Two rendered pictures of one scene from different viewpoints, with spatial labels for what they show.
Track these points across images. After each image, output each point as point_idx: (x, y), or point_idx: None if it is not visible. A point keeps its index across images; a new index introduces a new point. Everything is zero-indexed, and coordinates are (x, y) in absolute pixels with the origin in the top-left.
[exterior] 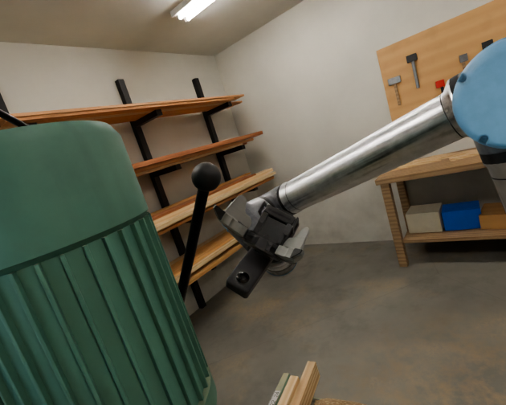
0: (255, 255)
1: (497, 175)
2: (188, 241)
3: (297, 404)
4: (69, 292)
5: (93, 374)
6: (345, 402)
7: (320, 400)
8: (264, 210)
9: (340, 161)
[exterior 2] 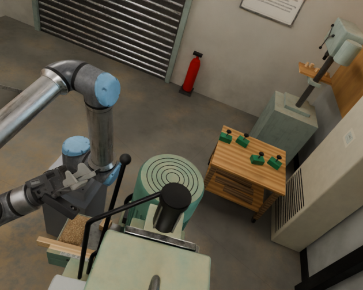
0: (57, 198)
1: (99, 112)
2: (118, 189)
3: (68, 244)
4: None
5: None
6: (71, 223)
7: (64, 236)
8: (60, 172)
9: (11, 125)
